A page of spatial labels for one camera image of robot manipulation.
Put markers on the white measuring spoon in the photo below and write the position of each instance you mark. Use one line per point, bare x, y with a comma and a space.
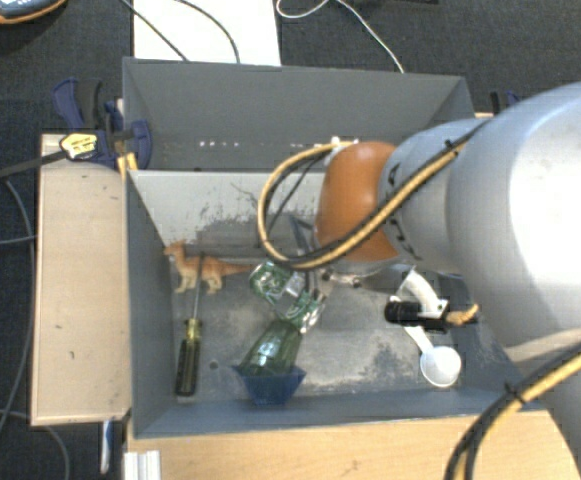
440, 365

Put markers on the yellow and black screwdriver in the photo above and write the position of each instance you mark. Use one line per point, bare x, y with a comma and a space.
188, 363

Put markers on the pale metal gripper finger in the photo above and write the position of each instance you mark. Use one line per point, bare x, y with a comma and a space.
266, 281
301, 312

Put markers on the blue plastic funnel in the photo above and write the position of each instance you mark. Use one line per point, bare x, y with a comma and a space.
270, 387

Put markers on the grey metal bin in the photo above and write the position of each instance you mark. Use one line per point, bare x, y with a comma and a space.
250, 113

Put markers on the orange toy dinosaur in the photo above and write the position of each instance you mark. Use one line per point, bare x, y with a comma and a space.
205, 270

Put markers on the black cylinder on white bracket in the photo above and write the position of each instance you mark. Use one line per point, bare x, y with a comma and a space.
410, 312

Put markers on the green glass bottle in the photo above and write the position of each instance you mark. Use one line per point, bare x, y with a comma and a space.
272, 350

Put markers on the pale wood flat board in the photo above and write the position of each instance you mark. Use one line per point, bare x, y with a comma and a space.
82, 288

